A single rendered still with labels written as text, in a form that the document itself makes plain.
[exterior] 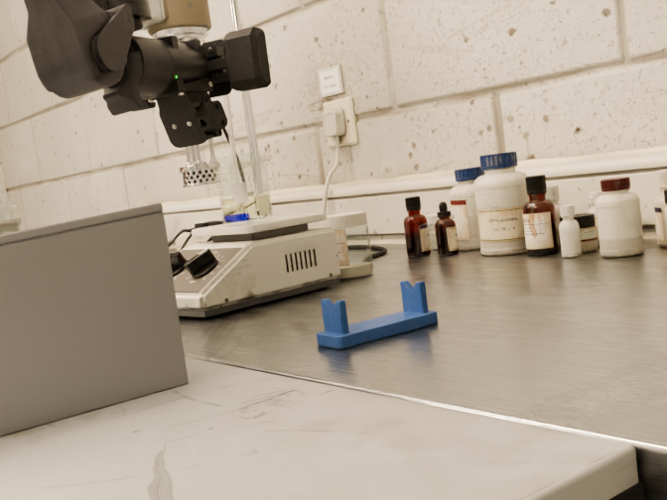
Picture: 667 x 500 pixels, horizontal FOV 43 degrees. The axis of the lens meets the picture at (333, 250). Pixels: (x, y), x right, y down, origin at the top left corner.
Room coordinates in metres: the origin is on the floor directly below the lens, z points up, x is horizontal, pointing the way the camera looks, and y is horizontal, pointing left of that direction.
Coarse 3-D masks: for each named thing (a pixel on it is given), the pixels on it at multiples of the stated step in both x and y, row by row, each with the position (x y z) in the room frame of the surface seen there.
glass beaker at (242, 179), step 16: (224, 160) 0.97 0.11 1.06; (240, 160) 0.97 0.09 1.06; (256, 160) 0.98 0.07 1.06; (224, 176) 0.97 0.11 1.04; (240, 176) 0.97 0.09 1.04; (256, 176) 0.97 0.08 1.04; (224, 192) 0.98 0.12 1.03; (240, 192) 0.97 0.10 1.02; (256, 192) 0.97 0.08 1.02; (224, 208) 0.98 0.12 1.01; (240, 208) 0.97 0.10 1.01; (256, 208) 0.97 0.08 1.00; (272, 208) 1.00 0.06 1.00; (224, 224) 0.98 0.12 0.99
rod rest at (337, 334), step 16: (416, 288) 0.68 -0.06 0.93; (336, 304) 0.63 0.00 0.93; (416, 304) 0.68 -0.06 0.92; (336, 320) 0.64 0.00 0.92; (368, 320) 0.68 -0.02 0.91; (384, 320) 0.67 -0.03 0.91; (400, 320) 0.66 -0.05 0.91; (416, 320) 0.67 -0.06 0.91; (432, 320) 0.68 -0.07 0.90; (320, 336) 0.65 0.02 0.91; (336, 336) 0.63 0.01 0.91; (352, 336) 0.63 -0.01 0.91; (368, 336) 0.64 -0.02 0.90; (384, 336) 0.65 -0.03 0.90
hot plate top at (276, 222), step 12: (276, 216) 1.04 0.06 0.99; (288, 216) 1.00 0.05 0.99; (300, 216) 0.96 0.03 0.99; (312, 216) 0.97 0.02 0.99; (324, 216) 0.98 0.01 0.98; (204, 228) 0.97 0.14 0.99; (216, 228) 0.95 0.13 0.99; (228, 228) 0.93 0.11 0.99; (240, 228) 0.92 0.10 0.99; (252, 228) 0.91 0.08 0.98; (264, 228) 0.92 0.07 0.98; (276, 228) 0.93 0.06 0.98
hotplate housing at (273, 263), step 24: (216, 240) 0.98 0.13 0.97; (240, 240) 0.95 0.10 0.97; (264, 240) 0.92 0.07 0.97; (288, 240) 0.93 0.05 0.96; (312, 240) 0.96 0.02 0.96; (240, 264) 0.89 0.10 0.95; (264, 264) 0.91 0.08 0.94; (288, 264) 0.93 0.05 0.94; (312, 264) 0.95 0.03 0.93; (336, 264) 0.98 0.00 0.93; (216, 288) 0.86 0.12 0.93; (240, 288) 0.88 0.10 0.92; (264, 288) 0.90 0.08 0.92; (288, 288) 0.93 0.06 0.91; (312, 288) 0.95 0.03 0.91; (192, 312) 0.87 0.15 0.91; (216, 312) 0.86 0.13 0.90
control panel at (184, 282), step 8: (216, 248) 0.93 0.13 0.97; (224, 248) 0.92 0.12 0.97; (232, 248) 0.91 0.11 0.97; (240, 248) 0.90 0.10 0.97; (184, 256) 0.96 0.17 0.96; (192, 256) 0.95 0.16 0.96; (216, 256) 0.91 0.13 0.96; (224, 256) 0.90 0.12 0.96; (232, 256) 0.89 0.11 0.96; (224, 264) 0.88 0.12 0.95; (184, 272) 0.92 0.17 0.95; (216, 272) 0.88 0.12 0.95; (176, 280) 0.91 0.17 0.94; (184, 280) 0.90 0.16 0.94; (192, 280) 0.89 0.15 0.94; (200, 280) 0.88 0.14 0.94; (208, 280) 0.87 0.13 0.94; (176, 288) 0.89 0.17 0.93; (184, 288) 0.88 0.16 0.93; (192, 288) 0.87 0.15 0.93; (200, 288) 0.86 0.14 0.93
